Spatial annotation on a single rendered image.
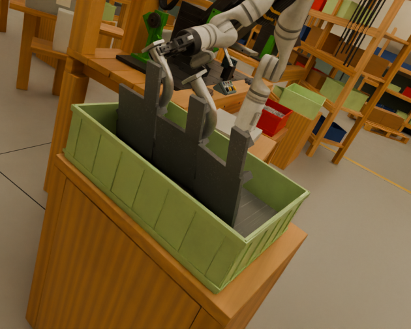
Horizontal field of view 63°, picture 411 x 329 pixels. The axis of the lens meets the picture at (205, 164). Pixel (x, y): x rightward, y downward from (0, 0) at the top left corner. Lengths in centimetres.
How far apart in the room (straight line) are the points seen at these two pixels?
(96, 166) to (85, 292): 42
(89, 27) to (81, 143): 87
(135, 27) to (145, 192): 136
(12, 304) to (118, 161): 96
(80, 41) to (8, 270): 110
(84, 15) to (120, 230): 112
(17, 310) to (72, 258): 56
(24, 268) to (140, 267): 96
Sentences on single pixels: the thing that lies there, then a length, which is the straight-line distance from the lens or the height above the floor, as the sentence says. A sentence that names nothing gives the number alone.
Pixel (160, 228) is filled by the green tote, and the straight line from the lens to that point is 84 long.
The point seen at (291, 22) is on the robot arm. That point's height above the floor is 136.
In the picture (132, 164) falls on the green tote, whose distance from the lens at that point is 85.
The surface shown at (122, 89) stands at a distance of 101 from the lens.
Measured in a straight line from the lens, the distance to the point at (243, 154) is 71.
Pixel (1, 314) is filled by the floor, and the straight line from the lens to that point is 166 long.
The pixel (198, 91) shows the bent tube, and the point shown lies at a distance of 81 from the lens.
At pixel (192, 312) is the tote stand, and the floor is 72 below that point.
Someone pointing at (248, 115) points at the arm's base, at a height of 96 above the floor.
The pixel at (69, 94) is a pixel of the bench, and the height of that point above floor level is 66.
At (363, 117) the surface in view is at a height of 71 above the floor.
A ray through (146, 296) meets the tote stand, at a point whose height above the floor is 64.
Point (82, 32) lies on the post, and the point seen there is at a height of 98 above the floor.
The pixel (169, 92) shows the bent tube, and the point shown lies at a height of 109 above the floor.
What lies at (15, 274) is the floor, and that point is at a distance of 178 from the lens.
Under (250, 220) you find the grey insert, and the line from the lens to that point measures 99.
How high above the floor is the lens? 136
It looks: 26 degrees down
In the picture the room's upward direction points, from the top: 23 degrees clockwise
